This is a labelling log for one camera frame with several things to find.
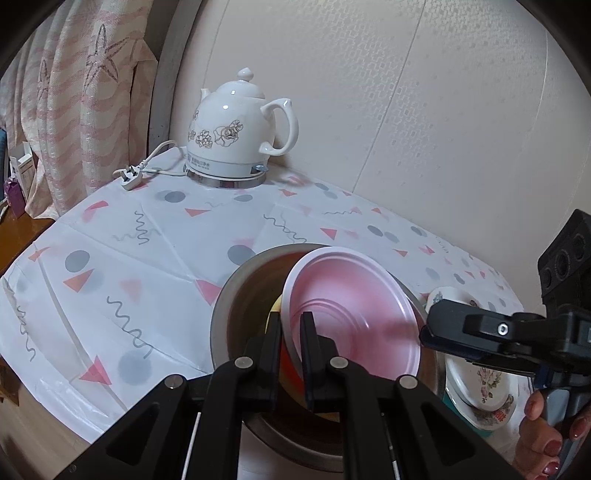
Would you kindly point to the patterned white tablecloth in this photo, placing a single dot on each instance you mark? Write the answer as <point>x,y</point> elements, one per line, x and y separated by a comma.
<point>118,293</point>

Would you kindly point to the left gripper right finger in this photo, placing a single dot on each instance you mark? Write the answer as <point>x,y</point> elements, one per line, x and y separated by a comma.
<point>316,351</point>

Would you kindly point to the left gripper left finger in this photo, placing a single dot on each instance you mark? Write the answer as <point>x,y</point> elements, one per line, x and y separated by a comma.
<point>265,370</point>

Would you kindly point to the right hand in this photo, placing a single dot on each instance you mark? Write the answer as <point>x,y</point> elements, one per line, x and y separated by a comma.
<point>537,450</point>

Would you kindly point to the white plate red characters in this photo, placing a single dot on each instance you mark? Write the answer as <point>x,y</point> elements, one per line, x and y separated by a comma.
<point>483,420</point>

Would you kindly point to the pink white curtain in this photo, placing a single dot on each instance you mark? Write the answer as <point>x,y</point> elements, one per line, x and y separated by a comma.
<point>79,93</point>

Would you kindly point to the white ceramic electric kettle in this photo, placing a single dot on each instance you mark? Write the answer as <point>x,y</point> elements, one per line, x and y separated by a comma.
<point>235,130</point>

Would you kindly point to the red plastic bowl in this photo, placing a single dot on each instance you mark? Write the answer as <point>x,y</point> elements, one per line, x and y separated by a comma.
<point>357,304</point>

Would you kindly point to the white plate with roses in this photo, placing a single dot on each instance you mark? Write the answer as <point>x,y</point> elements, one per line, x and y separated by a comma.
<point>480,387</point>

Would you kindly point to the yellow plastic bowl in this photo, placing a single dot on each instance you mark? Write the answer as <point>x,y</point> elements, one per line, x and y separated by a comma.
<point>274,313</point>

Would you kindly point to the black tracker camera box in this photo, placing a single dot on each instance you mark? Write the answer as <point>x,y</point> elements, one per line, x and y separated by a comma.
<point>564,267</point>

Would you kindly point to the purple small box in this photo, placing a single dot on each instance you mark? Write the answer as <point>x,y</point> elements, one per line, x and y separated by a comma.
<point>14,196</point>

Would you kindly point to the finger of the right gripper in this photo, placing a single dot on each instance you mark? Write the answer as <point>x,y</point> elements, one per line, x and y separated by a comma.
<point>482,337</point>

